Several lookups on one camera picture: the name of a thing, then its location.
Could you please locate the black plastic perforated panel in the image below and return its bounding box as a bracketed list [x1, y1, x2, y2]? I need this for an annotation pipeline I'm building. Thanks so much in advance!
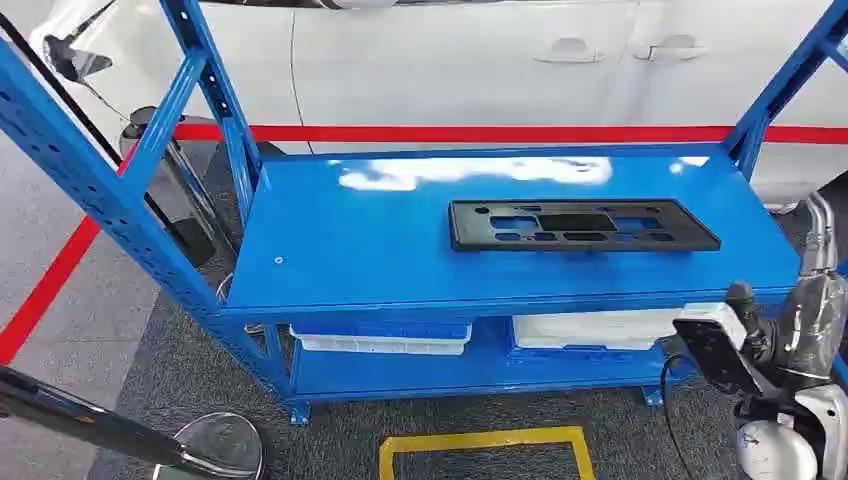
[448, 198, 722, 254]

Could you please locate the blue metal shelf rack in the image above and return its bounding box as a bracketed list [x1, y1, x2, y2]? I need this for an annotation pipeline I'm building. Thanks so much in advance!
[0, 0, 848, 427]

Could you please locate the white plastic crate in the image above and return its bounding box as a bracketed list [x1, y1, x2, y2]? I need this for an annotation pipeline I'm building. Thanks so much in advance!
[511, 309, 684, 352]
[289, 323, 474, 357]

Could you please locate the white car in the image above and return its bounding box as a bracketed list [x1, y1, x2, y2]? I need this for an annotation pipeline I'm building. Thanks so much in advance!
[29, 0, 848, 207]

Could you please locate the black stanchion post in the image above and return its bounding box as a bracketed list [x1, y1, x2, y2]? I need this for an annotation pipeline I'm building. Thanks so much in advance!
[118, 105, 244, 270]

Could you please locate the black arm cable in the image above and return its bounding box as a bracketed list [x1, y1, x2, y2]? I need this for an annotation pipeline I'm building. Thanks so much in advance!
[659, 352, 698, 480]

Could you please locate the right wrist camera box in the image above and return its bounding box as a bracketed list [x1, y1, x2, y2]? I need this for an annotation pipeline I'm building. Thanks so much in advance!
[671, 301, 763, 397]

